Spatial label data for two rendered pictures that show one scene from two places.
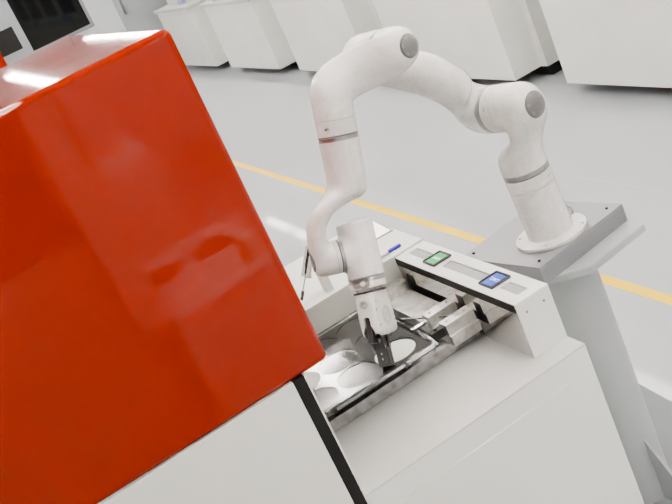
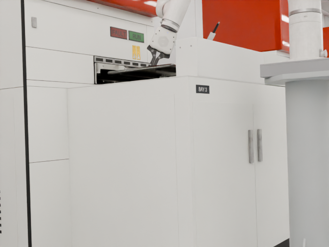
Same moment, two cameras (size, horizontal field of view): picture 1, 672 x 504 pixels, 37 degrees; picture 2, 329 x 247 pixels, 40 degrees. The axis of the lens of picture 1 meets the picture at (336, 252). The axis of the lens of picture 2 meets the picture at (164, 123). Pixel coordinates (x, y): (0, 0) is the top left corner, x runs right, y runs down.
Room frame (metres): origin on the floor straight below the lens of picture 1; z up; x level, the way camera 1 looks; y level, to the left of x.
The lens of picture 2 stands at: (0.90, -1.64, 0.66)
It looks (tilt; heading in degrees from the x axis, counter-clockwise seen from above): 0 degrees down; 55
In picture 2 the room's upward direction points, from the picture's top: 2 degrees counter-clockwise
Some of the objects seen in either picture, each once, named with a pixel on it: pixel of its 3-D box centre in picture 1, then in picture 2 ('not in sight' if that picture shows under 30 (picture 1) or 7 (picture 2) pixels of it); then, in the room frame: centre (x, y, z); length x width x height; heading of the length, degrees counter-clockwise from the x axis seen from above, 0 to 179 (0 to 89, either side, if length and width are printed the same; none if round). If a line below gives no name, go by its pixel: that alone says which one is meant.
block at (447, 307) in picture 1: (439, 312); not in sight; (2.16, -0.17, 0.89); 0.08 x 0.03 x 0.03; 107
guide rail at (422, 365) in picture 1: (391, 385); not in sight; (2.04, 0.01, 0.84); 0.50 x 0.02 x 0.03; 107
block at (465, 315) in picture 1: (457, 320); not in sight; (2.08, -0.19, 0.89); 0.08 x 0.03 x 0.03; 107
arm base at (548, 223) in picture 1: (539, 203); (305, 40); (2.36, -0.53, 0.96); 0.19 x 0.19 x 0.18
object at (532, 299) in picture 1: (473, 293); (224, 64); (2.18, -0.26, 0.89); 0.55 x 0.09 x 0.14; 17
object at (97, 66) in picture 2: not in sight; (127, 76); (2.06, 0.30, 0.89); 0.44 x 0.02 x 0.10; 17
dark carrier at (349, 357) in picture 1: (338, 362); (163, 71); (2.14, 0.11, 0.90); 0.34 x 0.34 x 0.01; 17
